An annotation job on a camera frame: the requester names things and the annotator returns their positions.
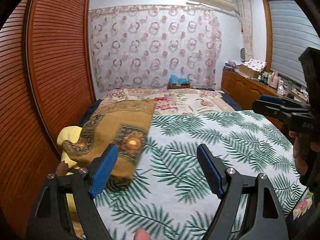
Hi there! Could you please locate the person's left hand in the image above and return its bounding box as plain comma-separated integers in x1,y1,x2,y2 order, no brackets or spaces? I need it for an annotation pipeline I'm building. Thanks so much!
134,228,152,240

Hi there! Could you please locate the row of toiletry bottles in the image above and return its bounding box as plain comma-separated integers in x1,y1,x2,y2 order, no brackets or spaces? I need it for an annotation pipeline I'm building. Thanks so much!
257,72,272,84

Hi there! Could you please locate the circle print sheer curtain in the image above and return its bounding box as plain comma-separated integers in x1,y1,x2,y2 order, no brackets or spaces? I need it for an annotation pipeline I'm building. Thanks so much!
88,4,223,93

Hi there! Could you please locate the palm leaf print sheet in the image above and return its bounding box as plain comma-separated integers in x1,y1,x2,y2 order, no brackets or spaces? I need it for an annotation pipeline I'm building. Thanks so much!
94,110,307,240

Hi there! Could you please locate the cardboard box by bed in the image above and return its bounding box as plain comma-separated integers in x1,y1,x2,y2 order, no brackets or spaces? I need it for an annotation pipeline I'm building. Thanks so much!
168,81,190,90

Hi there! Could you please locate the wooden window frame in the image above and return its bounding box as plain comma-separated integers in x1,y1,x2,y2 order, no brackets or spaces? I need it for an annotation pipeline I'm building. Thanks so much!
261,0,275,73

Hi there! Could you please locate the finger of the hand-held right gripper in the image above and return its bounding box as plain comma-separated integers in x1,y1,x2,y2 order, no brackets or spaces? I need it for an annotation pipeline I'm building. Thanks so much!
252,100,294,127
259,94,310,110

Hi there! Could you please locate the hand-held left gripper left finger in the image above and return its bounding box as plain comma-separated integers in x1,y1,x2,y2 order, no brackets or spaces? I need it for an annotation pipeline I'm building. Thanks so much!
26,144,118,240

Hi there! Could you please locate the navy bed sheet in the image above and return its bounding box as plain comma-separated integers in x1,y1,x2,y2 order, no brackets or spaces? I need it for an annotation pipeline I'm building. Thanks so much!
77,91,243,128

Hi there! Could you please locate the wooden sideboard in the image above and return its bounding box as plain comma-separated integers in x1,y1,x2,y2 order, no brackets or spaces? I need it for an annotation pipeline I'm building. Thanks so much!
221,69,310,133

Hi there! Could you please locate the white floral cloth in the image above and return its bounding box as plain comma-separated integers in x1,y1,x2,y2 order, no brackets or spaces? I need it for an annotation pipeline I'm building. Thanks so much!
242,58,267,71

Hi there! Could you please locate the tied floral window curtain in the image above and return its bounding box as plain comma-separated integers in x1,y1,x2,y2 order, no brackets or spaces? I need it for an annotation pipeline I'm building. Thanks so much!
235,0,254,63

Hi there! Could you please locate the person's right hand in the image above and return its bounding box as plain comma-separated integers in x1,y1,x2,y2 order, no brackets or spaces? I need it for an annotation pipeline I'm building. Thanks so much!
289,130,316,180

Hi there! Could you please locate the grey window blind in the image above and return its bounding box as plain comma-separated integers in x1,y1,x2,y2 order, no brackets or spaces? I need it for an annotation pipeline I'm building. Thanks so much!
267,0,320,85

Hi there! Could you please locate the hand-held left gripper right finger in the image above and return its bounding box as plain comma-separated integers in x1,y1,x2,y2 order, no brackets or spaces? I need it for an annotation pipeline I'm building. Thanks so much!
196,144,290,240

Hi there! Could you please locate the brown patterned shirt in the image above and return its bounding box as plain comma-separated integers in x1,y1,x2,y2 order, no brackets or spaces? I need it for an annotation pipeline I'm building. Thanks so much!
61,99,157,184

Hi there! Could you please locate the cardboard box on sideboard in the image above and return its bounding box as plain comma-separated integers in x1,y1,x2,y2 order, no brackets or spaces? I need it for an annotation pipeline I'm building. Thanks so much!
239,64,260,78

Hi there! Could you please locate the wooden louvred wardrobe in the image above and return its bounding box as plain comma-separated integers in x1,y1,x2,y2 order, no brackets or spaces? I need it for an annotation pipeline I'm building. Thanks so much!
0,0,97,240

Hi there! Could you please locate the lilac bag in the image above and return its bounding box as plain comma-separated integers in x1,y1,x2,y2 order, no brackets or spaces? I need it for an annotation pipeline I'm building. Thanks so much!
224,60,240,72

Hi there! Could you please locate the pale yellow garment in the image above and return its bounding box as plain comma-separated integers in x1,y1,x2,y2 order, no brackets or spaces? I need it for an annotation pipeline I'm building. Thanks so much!
57,126,84,240

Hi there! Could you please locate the floral blanket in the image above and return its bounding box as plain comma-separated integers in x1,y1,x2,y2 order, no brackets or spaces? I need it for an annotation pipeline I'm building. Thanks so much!
96,88,314,218

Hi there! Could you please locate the crumpled blue cloth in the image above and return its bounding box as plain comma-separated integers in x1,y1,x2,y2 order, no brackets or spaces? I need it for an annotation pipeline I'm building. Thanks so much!
169,74,190,84

